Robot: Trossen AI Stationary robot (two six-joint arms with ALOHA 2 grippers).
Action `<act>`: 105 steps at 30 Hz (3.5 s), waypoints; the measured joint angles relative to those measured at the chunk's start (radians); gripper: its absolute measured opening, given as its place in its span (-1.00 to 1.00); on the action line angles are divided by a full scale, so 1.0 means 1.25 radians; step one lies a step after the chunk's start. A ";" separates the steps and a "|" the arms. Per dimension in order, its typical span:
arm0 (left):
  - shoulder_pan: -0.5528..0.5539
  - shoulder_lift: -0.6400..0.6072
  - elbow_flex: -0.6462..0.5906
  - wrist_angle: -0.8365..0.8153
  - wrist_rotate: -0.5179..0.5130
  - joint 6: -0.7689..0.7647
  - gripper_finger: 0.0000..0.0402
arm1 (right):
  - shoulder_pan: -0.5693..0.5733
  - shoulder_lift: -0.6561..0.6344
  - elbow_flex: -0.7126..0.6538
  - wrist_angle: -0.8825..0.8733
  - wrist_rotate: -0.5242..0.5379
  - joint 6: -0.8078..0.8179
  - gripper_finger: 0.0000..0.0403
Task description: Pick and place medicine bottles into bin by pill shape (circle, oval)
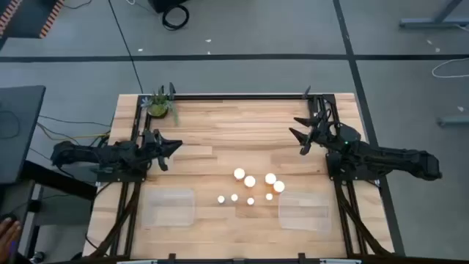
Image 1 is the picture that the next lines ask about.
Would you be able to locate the grey metal table leg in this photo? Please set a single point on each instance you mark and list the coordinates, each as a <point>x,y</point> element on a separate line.
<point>428,23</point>

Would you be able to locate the black desk underframe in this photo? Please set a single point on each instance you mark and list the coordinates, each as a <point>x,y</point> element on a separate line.
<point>58,179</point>

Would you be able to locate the black mat with orange stripes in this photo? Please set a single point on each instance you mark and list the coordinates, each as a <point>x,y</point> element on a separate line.
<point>29,18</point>

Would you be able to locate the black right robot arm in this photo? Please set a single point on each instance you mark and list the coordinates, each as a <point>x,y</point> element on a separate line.
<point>395,157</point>

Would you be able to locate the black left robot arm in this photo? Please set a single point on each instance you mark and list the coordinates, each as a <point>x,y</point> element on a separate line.
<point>80,154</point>

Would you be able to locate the person's hand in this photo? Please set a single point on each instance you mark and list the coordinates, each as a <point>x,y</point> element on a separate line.
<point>9,234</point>

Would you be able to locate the black aluminium rig frame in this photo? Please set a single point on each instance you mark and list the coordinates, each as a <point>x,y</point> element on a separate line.
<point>238,97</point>

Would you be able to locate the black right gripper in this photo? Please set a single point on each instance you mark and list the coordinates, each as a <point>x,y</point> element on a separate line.
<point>324,130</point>

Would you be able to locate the grey metal table foot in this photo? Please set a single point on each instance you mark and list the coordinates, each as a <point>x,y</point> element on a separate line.
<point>454,120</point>

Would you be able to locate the black box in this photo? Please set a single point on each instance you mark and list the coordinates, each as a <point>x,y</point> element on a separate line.
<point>161,4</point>

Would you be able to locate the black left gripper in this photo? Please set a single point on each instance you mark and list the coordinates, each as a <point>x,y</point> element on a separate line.
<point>152,146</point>

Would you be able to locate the green potted succulent plant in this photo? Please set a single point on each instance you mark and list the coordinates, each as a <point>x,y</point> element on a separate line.
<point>158,109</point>

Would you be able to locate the clear plastic bin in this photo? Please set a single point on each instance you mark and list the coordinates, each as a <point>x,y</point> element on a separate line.
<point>168,207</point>
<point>305,212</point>

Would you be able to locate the black caster wheel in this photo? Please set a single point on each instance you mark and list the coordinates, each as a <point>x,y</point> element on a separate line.
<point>37,256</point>

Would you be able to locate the black desk top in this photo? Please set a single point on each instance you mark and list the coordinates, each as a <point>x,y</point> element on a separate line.
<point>22,128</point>

